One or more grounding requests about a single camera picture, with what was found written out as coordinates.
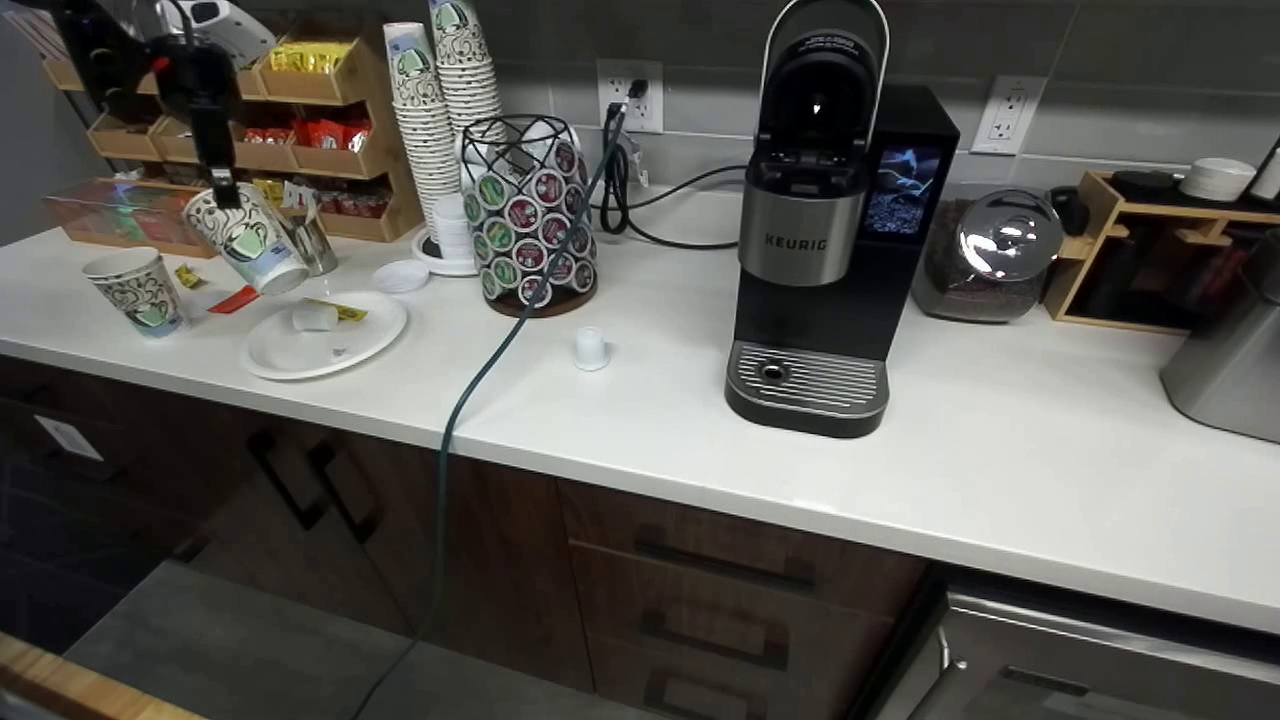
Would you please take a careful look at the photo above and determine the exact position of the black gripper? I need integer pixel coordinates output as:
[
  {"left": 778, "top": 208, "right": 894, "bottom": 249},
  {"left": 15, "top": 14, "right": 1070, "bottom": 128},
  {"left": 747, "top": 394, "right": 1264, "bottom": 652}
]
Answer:
[{"left": 172, "top": 48, "right": 238, "bottom": 176}]

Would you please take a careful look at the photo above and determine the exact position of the patterned paper coffee cup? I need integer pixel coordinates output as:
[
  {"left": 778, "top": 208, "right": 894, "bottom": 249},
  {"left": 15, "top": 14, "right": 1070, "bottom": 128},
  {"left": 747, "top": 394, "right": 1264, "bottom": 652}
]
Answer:
[{"left": 181, "top": 182, "right": 309, "bottom": 295}]

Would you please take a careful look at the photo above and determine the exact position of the yellow sachet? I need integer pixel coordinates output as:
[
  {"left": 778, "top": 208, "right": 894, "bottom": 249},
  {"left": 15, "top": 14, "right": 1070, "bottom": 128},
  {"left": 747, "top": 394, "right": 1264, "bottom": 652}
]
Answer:
[{"left": 330, "top": 305, "right": 369, "bottom": 323}]

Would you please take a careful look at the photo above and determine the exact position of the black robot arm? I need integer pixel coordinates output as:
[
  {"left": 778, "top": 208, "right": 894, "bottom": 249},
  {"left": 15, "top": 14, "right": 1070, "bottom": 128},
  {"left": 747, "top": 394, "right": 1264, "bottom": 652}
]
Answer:
[{"left": 46, "top": 0, "right": 238, "bottom": 189}]

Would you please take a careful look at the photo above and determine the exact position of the wooden tea sachet organizer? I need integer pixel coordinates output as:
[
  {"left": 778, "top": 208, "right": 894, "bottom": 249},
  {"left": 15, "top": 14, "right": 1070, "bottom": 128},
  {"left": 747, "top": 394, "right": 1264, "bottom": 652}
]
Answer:
[{"left": 54, "top": 0, "right": 425, "bottom": 238}]

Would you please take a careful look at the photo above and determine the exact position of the white sachet on plate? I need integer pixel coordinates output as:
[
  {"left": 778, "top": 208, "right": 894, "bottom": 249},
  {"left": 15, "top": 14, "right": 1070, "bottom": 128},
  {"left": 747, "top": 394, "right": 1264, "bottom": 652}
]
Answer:
[{"left": 286, "top": 299, "right": 335, "bottom": 331}]

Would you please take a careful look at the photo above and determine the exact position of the white paper plate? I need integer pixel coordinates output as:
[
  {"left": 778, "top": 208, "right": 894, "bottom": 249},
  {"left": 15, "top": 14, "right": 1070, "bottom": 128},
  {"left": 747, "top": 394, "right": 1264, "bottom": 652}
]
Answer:
[{"left": 238, "top": 290, "right": 409, "bottom": 383}]

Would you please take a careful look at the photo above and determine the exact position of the black Keurig coffee machine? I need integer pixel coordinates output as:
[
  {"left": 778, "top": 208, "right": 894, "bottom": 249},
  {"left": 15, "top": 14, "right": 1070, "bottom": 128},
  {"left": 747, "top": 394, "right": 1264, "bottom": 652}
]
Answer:
[{"left": 722, "top": 0, "right": 959, "bottom": 436}]

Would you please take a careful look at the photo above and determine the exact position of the stack of paper cups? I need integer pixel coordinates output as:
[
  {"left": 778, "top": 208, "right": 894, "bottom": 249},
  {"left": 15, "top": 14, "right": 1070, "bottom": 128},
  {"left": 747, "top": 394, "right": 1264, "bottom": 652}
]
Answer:
[
  {"left": 383, "top": 18, "right": 455, "bottom": 212},
  {"left": 428, "top": 0, "right": 499, "bottom": 132}
]

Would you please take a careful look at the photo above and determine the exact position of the white plastic lid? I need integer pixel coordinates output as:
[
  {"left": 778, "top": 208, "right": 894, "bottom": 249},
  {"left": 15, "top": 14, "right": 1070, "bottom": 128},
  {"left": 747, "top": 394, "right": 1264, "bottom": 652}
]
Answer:
[{"left": 372, "top": 261, "right": 430, "bottom": 295}]

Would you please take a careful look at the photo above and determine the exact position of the small white round cap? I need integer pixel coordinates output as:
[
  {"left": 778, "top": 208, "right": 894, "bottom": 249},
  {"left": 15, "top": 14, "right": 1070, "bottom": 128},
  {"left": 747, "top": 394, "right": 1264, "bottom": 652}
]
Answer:
[{"left": 570, "top": 326, "right": 613, "bottom": 372}]

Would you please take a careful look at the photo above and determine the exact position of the silver round appliance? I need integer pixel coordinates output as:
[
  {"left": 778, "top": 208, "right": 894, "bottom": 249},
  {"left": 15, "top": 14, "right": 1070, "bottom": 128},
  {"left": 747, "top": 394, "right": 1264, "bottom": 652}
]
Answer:
[{"left": 911, "top": 189, "right": 1065, "bottom": 323}]

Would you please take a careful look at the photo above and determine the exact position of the wooden shelf rack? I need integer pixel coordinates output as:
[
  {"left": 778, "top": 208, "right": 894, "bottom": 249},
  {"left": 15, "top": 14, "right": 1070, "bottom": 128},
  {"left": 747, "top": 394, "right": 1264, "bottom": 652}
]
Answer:
[{"left": 1044, "top": 171, "right": 1280, "bottom": 326}]

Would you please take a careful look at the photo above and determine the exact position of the stainless steel appliance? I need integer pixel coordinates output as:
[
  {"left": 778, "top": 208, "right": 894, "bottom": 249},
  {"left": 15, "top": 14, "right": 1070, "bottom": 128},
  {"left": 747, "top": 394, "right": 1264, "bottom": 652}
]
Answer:
[{"left": 1159, "top": 236, "right": 1280, "bottom": 442}]

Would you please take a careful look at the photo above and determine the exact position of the wire coffee pod holder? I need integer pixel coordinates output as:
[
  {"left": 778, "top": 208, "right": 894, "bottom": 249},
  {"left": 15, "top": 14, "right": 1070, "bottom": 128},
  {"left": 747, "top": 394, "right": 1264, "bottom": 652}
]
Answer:
[{"left": 455, "top": 110, "right": 595, "bottom": 316}]

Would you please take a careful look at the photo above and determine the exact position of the teal cable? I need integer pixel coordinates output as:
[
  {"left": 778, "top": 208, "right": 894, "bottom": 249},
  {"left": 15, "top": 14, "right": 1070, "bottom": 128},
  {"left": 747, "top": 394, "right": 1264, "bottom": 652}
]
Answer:
[{"left": 420, "top": 299, "right": 539, "bottom": 645}]

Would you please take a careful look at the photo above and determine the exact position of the white wall outlet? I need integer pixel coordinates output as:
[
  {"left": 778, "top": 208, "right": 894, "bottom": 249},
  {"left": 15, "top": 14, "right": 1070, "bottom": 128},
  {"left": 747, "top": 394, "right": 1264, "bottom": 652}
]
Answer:
[
  {"left": 972, "top": 75, "right": 1048, "bottom": 157},
  {"left": 595, "top": 58, "right": 667, "bottom": 136}
]

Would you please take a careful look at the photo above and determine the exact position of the black power cord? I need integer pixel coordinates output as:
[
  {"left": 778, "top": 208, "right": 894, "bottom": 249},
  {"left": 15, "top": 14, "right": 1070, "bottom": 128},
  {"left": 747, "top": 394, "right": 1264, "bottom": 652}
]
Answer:
[{"left": 595, "top": 78, "right": 750, "bottom": 254}]

